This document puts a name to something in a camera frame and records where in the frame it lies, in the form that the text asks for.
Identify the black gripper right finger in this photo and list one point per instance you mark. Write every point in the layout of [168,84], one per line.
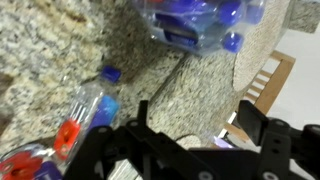
[280,143]

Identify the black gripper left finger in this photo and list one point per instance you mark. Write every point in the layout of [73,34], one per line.
[153,155]

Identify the clear water bottle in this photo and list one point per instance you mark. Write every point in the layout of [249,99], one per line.
[94,103]
[29,162]

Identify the upright clear water bottle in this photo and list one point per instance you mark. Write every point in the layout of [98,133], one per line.
[29,162]

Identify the shrink-wrapped water bottle pack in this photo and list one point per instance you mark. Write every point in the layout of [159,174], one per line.
[201,26]

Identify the wooden chair back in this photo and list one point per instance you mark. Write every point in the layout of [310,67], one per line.
[266,86]

